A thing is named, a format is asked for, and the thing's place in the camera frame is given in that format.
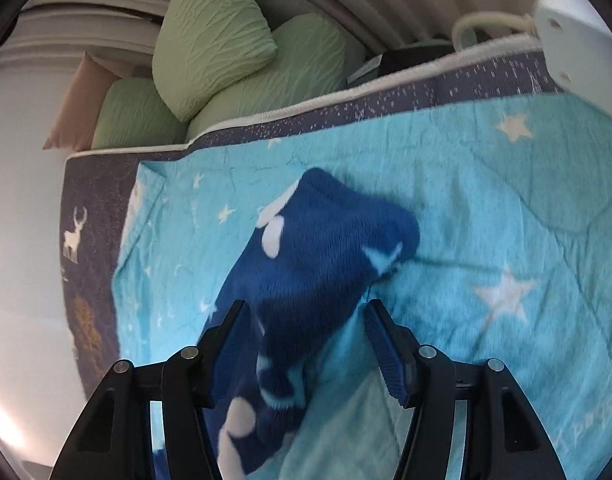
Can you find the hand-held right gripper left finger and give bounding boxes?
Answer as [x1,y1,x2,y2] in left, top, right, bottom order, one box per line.
[51,299,247,480]

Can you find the dark printed mattress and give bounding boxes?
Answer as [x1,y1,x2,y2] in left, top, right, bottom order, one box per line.
[61,44,567,376]

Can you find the white cable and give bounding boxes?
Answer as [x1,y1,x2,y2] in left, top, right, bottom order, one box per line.
[451,12,538,50]

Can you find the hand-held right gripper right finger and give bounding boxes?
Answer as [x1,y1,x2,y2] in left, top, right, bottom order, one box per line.
[363,299,569,480]

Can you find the dark blue fleece garment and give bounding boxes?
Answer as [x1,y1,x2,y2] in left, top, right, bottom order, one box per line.
[202,167,421,476]

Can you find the pink pillow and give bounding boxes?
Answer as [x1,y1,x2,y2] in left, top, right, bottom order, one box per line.
[42,51,119,151]

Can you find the light blue star blanket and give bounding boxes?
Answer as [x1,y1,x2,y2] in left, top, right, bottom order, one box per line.
[108,94,612,480]

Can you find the dark box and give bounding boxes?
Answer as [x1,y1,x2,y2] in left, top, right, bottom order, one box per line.
[347,37,462,86]

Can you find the green textured pillow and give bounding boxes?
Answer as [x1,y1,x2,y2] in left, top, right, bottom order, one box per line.
[186,14,348,143]
[152,0,279,122]
[91,77,187,151]

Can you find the white plastic panel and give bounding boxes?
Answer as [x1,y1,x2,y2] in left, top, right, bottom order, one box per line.
[533,0,612,127]

